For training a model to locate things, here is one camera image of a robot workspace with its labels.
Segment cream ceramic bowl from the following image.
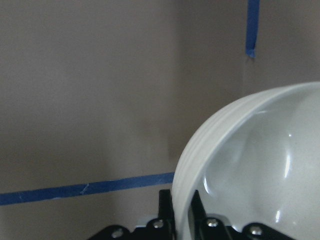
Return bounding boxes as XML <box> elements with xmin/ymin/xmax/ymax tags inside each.
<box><xmin>171</xmin><ymin>82</ymin><xmax>320</xmax><ymax>240</ymax></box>

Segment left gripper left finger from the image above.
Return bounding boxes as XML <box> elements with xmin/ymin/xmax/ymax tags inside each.
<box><xmin>89</xmin><ymin>189</ymin><xmax>177</xmax><ymax>240</ymax></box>

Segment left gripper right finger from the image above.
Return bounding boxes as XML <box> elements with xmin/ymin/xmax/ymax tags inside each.
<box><xmin>187</xmin><ymin>189</ymin><xmax>320</xmax><ymax>240</ymax></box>

